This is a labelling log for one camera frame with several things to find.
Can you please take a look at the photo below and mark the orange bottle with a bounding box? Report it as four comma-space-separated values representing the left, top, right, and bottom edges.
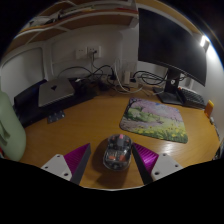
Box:
203, 99, 215, 119

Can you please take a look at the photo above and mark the bright wall lamp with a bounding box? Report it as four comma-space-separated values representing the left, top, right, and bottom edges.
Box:
199, 34, 211, 51

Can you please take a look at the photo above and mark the black monitor cable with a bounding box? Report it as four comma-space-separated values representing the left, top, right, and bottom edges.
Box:
133, 69, 168, 87

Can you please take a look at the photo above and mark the black socket cable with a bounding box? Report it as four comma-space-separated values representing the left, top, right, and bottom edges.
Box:
56, 64, 118, 84

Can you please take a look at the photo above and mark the black computer monitor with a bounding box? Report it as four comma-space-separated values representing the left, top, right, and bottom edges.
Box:
137, 8, 208, 106

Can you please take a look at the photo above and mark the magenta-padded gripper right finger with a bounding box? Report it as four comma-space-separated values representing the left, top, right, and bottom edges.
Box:
132, 142, 185, 185

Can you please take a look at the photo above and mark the transparent computer mouse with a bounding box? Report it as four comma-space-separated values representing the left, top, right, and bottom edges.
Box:
102, 133, 134, 172

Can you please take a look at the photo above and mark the wooden wall shelf unit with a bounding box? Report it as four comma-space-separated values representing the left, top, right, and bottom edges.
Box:
6, 0, 139, 51

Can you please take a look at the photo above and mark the green plastic jug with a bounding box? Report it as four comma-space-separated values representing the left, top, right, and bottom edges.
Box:
0, 90, 27, 162

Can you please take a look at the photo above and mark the white cable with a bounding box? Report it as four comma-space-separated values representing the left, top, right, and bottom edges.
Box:
113, 59, 144, 94

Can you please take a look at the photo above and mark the black keyboard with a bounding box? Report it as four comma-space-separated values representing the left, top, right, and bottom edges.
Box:
179, 87, 207, 110

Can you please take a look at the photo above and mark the white power strip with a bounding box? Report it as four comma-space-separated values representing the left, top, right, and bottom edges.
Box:
106, 78, 141, 91

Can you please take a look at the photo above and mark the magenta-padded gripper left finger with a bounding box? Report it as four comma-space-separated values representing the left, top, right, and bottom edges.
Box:
40, 143, 92, 186

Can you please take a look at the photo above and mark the silver mini computer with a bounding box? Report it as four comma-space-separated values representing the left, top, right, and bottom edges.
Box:
37, 78, 76, 108

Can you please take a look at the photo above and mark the cherry blossom print mouse pad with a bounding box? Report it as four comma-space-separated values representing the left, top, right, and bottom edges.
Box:
119, 97, 189, 145

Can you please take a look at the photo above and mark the white wall socket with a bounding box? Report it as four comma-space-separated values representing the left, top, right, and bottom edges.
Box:
74, 47, 88, 60
87, 45, 102, 58

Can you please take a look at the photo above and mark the white charger block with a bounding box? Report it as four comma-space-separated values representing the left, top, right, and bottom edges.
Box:
123, 70, 132, 86

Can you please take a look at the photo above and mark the black box stand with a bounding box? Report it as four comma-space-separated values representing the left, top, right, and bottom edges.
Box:
13, 78, 99, 128

